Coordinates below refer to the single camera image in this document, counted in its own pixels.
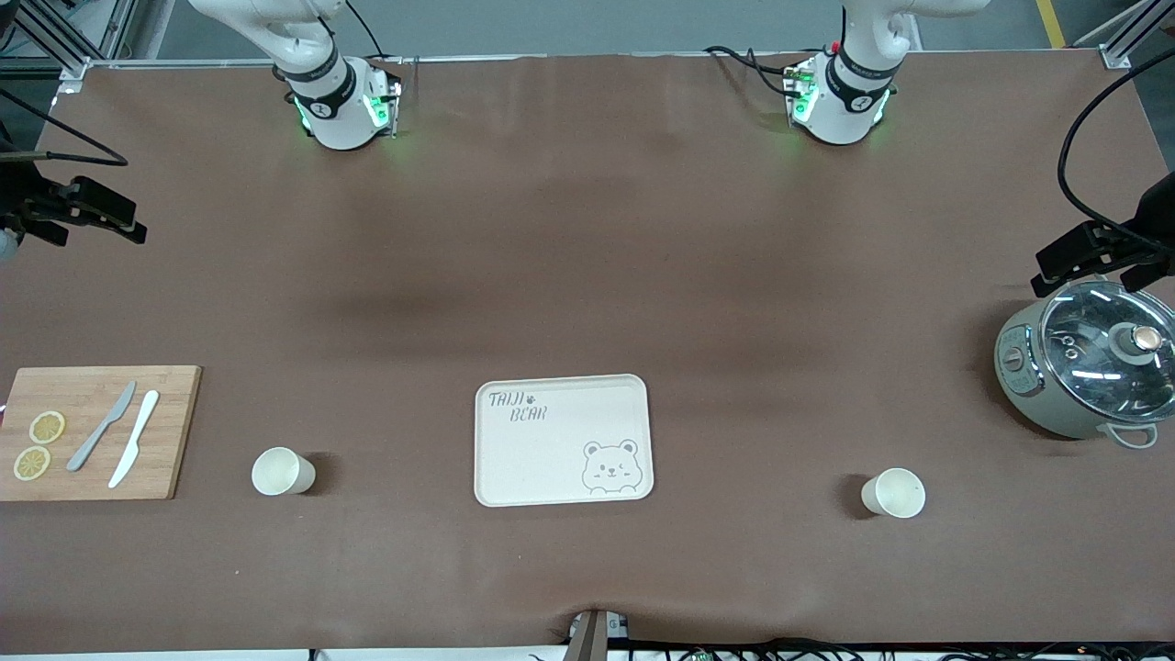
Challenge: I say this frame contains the black right arm base cable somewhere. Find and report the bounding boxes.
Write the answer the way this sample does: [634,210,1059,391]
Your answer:
[342,0,388,62]

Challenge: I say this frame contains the grey plastic knife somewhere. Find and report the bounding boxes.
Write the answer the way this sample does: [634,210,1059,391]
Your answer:
[66,381,138,473]

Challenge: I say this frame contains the camera stand bar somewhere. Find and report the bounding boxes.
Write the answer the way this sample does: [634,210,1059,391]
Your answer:
[565,609,632,661]

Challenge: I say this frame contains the glass pot lid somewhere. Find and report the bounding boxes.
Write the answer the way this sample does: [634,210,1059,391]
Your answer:
[1042,280,1175,398]

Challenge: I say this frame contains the green electric cooking pot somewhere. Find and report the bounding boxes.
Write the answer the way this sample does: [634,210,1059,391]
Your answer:
[994,280,1175,450]

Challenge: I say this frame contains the bamboo cutting board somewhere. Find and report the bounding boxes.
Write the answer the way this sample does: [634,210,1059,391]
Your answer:
[0,365,203,502]

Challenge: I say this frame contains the cream bear print tray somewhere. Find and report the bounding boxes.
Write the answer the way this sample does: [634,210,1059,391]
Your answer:
[474,374,655,508]

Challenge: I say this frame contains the black left arm base cables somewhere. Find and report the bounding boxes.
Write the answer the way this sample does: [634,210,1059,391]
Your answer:
[703,44,804,100]

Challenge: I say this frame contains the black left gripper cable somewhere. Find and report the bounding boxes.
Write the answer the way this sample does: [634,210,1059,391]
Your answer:
[1057,71,1175,263]

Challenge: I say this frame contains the white plastic knife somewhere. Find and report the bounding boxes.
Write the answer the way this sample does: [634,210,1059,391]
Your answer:
[107,390,161,489]

